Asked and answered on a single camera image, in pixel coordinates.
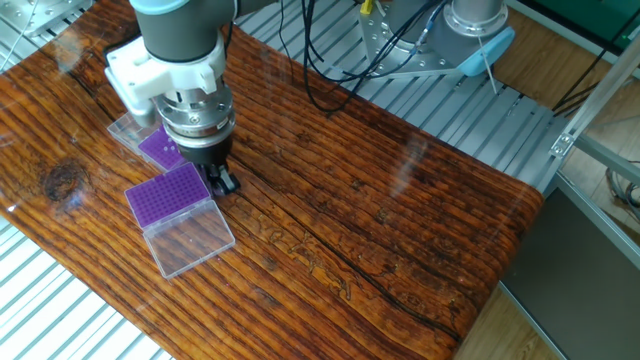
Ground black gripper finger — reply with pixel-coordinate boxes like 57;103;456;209
213;163;242;196
198;163;224;197

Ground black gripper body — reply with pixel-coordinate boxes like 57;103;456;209
178;135;235;169

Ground purple tip holder clear lid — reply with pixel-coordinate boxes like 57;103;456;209
123;161;237;280
107;112;190;174

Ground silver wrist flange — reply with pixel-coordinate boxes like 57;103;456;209
152;80;238;150

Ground glossy wood grain sheet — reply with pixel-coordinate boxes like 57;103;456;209
0;0;545;360

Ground perforated metal plate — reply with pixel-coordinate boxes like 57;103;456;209
0;0;94;39

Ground metal connector blue rings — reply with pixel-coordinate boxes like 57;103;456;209
412;2;447;51

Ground dark grey panel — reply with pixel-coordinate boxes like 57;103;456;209
499;172;640;360

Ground white wrist mounting bracket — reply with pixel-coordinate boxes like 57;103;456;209
103;30;228;129

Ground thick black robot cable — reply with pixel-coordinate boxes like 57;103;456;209
299;0;449;115
277;0;444;86

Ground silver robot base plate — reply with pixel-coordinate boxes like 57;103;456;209
357;0;464;80

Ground white cable tie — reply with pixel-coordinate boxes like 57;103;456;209
477;35;499;96

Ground black floor cable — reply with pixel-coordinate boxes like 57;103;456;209
552;0;640;117

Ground aluminium frame post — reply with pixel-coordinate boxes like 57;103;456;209
548;32;640;160

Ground aluminium frame rail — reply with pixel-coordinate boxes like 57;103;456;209
572;133;640;187

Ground grey cable bundle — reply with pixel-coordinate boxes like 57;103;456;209
603;159;640;224

